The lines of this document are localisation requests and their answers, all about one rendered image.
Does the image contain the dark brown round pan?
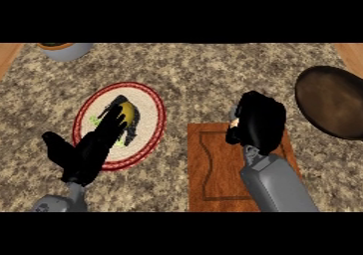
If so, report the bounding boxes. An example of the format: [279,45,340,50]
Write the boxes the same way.
[293,65,363,145]

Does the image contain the brown wooden cutting board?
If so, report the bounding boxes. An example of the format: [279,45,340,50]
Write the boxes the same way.
[185,123,303,213]

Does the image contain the red-rimmed round placemat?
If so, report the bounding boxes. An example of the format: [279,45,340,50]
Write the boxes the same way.
[71,81,169,172]

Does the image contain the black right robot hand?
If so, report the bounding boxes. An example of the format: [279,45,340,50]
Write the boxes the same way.
[223,90,287,157]

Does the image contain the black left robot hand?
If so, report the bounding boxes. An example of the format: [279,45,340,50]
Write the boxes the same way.
[40,105,129,187]

